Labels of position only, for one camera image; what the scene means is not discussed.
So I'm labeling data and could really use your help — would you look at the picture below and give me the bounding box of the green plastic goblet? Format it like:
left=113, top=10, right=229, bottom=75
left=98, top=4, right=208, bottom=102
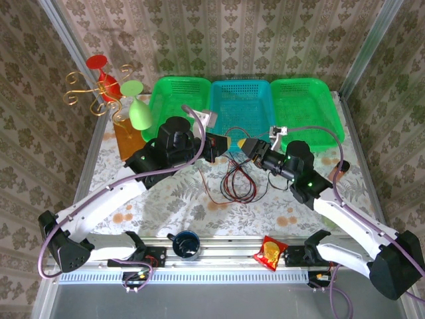
left=120, top=79, right=153, bottom=130

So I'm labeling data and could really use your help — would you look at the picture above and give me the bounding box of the blue plastic basket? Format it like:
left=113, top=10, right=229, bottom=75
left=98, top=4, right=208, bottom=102
left=210, top=79, right=275, bottom=154

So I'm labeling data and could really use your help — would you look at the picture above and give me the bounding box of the green plastic basket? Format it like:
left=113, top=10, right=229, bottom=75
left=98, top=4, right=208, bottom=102
left=269, top=78, right=346, bottom=154
left=141, top=76, right=213, bottom=148

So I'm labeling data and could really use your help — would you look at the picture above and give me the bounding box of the small black orange object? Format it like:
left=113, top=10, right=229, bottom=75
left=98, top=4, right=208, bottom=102
left=331, top=160, right=351, bottom=180

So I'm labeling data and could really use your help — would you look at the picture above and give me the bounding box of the brown wooden rack base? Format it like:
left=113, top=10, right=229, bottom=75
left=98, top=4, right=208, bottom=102
left=113, top=118, right=150, bottom=162

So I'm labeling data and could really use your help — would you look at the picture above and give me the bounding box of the floral tablecloth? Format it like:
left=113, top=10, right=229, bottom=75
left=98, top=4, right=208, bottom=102
left=76, top=94, right=383, bottom=238

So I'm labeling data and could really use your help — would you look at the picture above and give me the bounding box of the red plastic goblet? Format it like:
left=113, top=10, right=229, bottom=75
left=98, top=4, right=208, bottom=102
left=86, top=54, right=121, bottom=103

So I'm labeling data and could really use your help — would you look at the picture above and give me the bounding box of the red snack packet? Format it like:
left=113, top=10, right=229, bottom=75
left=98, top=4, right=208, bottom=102
left=253, top=235, right=289, bottom=272

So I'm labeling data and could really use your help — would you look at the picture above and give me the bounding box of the dark blue mug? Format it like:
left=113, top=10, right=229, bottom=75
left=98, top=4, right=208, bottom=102
left=166, top=231, right=202, bottom=261

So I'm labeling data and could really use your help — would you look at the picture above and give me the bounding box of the black power connector block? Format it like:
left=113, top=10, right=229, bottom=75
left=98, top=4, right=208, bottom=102
left=122, top=270, right=150, bottom=290
left=307, top=270, right=333, bottom=290

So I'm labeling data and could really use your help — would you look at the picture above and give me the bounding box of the black gripper motor wire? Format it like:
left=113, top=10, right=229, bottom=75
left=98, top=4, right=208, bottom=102
left=267, top=167, right=292, bottom=192

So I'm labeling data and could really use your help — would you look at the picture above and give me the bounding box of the aluminium table side rail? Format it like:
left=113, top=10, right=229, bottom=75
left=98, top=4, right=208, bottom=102
left=338, top=91, right=389, bottom=233
left=78, top=109, right=112, bottom=203

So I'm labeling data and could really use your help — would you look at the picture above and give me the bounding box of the gold wire glass rack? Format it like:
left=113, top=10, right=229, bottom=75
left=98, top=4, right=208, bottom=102
left=63, top=64, right=135, bottom=140

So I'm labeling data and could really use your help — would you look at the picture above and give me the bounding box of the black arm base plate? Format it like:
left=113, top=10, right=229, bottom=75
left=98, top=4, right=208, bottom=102
left=284, top=245, right=333, bottom=266
left=106, top=245, right=167, bottom=268

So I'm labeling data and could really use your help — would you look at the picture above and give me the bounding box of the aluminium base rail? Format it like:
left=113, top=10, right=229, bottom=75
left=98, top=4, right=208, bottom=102
left=46, top=234, right=412, bottom=268

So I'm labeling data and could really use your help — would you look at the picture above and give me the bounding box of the white slotted cable duct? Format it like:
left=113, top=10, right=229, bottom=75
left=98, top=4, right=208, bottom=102
left=58, top=268, right=309, bottom=285

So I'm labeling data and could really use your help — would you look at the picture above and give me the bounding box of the aluminium frame post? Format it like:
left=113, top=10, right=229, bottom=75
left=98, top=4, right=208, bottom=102
left=37, top=0, right=112, bottom=116
left=339, top=0, right=405, bottom=99

